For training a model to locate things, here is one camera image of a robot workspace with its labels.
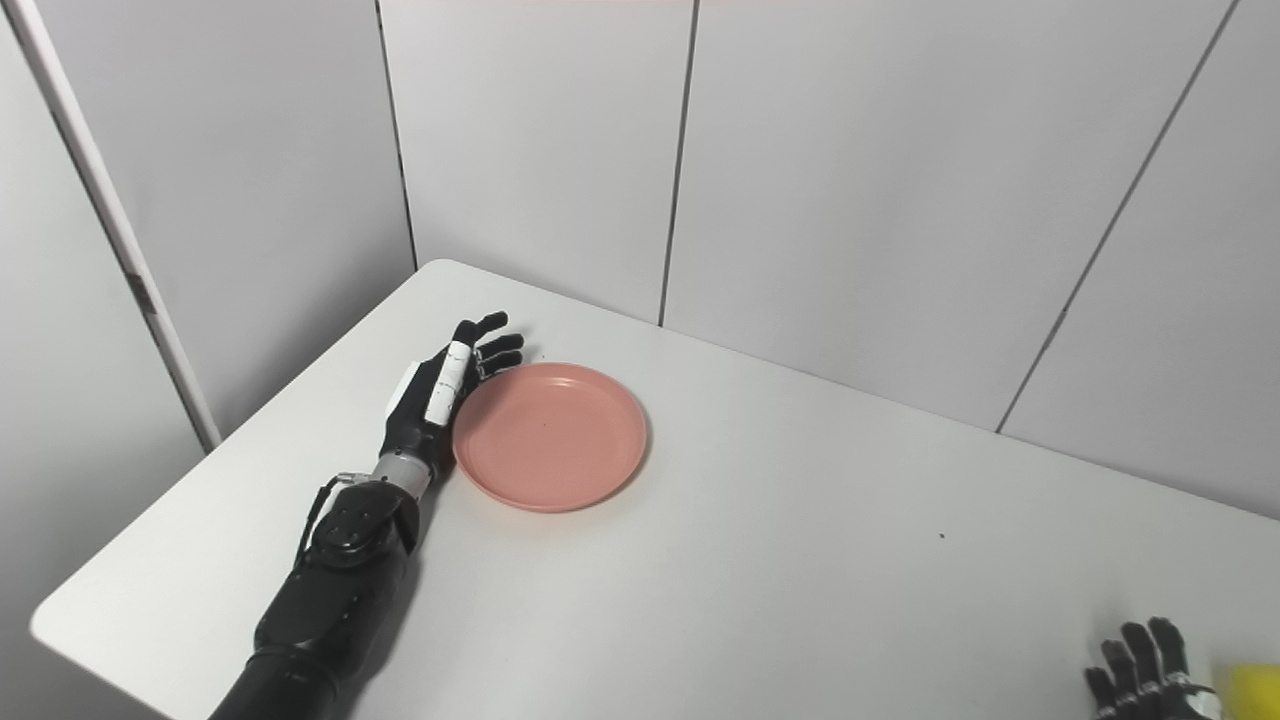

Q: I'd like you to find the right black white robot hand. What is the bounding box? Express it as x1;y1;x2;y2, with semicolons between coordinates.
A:
1085;617;1227;720

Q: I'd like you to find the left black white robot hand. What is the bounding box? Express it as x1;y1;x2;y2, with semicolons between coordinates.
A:
380;311;526;473

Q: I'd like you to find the yellow lemon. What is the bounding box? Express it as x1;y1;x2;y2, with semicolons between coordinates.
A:
1212;664;1280;720

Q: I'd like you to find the pink round plate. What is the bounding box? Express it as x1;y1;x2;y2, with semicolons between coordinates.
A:
452;362;650;514

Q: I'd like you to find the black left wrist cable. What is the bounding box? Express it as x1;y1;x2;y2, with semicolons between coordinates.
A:
298;474;373;563

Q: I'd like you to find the white partition post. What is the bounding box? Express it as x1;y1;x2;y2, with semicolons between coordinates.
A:
4;0;223;453

